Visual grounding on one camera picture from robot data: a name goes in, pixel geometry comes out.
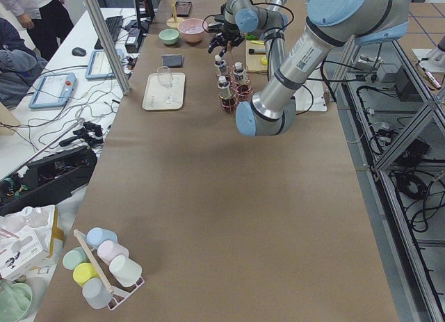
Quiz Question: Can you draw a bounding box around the cream serving tray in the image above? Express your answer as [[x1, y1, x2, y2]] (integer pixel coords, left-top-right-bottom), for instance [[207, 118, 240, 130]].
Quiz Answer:
[[142, 72, 186, 111]]

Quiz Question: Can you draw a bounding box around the yellow cup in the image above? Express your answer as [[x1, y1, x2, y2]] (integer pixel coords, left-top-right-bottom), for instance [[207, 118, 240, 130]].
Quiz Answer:
[[72, 262, 99, 287]]

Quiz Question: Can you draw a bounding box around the tea bottle in basket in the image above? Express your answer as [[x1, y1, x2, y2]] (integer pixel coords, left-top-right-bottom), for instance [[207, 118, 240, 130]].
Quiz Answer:
[[232, 61, 248, 93]]

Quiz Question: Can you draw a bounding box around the light blue cup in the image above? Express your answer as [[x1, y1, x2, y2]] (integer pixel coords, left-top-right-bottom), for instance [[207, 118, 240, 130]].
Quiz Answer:
[[86, 227, 118, 248]]

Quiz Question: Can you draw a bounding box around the grey folded cloth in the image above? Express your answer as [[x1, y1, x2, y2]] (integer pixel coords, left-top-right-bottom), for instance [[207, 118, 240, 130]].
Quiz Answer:
[[161, 54, 184, 67]]

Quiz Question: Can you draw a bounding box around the white cup rack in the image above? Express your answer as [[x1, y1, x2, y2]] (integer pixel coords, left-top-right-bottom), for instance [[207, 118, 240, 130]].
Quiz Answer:
[[74, 230, 145, 311]]

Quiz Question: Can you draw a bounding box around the white cup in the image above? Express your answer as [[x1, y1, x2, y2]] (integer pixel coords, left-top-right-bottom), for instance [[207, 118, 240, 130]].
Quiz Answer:
[[109, 255, 142, 287]]

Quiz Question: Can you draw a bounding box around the green bowl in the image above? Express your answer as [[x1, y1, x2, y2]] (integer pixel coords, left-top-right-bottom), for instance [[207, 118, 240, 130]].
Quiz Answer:
[[159, 29, 180, 45]]

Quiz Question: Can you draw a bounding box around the tea bottle white label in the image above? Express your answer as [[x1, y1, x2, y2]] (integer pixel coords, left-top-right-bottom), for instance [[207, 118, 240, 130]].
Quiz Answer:
[[218, 76, 236, 113]]

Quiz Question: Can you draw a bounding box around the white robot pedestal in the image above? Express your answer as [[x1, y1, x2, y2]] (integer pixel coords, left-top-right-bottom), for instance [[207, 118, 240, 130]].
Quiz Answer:
[[294, 81, 327, 112]]

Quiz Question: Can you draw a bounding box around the yellow plastic knife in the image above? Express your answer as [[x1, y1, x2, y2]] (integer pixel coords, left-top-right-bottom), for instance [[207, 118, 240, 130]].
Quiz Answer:
[[248, 40, 265, 46]]

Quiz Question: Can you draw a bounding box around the wine glass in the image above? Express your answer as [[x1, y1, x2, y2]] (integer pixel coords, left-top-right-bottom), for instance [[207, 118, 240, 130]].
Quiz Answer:
[[156, 66, 175, 104]]

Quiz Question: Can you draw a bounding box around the grey cup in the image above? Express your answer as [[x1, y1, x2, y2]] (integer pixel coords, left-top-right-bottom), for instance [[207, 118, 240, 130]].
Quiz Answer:
[[82, 277, 113, 309]]

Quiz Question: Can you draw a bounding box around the wooden cup tree stand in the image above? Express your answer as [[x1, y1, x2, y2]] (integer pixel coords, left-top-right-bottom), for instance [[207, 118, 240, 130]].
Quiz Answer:
[[166, 0, 192, 29]]

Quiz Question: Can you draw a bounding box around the blue teach pendant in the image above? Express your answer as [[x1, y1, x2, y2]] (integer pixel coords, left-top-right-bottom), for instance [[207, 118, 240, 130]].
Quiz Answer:
[[85, 49, 115, 81], [29, 72, 76, 110]]

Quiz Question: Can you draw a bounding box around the steel muddler black tip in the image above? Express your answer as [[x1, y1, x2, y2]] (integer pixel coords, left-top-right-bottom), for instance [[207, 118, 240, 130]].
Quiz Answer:
[[248, 48, 266, 55]]

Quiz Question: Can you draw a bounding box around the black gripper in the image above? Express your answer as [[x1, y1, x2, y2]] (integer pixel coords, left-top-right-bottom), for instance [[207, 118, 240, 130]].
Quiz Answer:
[[207, 14, 245, 54]]

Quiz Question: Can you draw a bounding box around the bamboo cutting board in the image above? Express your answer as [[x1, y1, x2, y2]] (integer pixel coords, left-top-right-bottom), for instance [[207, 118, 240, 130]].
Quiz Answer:
[[245, 41, 268, 74]]

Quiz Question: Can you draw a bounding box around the copper wire bottle basket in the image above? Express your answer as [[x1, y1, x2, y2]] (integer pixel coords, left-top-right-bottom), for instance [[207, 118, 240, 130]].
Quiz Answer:
[[214, 53, 252, 113]]

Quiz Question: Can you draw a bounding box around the pink bowl with ice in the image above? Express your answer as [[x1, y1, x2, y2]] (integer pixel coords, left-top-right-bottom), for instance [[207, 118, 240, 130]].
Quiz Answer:
[[177, 18, 208, 44]]

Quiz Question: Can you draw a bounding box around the green cup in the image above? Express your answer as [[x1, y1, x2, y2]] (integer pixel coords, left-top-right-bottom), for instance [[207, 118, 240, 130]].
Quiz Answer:
[[62, 247, 89, 270]]

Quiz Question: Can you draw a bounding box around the pink cup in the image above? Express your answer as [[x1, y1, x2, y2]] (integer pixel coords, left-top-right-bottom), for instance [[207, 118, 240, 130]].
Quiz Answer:
[[97, 240, 129, 265]]

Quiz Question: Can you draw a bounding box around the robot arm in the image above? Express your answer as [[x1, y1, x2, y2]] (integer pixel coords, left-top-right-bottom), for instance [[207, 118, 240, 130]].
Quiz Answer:
[[223, 0, 411, 136], [208, 0, 289, 78]]

